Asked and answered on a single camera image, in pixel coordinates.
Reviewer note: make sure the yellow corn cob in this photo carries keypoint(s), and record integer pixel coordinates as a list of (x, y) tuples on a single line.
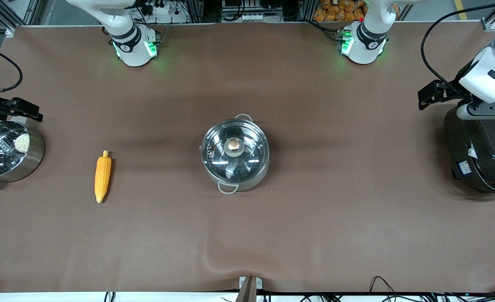
[(103, 176)]

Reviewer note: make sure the glass pot lid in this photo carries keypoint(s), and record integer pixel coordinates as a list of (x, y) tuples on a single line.
[(218, 151)]

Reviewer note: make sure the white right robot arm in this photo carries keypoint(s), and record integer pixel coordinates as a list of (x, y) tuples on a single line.
[(132, 46)]

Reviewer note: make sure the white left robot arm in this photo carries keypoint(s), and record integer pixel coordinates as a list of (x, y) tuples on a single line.
[(365, 44)]

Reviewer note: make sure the steel steamer pot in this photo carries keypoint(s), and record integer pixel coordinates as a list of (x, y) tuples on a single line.
[(29, 163)]

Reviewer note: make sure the white steamed bun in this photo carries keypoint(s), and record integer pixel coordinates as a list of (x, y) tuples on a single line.
[(22, 143)]

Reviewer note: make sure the black rice cooker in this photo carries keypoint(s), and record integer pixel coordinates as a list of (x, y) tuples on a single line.
[(491, 167)]

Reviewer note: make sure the bag of orange items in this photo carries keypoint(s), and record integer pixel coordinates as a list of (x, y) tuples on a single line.
[(335, 10)]

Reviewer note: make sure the white power strip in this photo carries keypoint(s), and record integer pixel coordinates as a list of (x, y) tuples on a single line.
[(161, 7)]

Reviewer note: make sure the white terminal block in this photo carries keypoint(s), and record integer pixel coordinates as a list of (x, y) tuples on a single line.
[(252, 17)]

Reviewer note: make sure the brown table cloth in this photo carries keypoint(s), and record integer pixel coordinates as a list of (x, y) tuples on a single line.
[(247, 235)]

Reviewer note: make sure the metal table clamp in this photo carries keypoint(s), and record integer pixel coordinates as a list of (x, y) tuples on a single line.
[(249, 287)]

